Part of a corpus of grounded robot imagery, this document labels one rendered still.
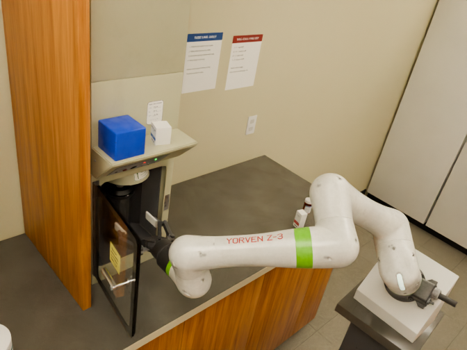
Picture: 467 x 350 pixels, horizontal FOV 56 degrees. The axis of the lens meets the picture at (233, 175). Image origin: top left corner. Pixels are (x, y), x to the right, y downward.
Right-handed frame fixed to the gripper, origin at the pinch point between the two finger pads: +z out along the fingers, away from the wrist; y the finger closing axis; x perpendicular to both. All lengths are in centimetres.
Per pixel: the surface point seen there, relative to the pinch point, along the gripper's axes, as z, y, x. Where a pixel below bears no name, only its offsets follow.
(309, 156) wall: 49, -176, 42
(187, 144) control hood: -9.8, -12.9, -32.8
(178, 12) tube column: 1, -13, -71
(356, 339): -67, -64, 41
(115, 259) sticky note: -16.6, 16.9, -3.2
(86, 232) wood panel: -7.8, 21.6, -9.7
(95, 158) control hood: -1.6, 15.1, -30.6
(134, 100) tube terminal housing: 0.9, 0.9, -46.0
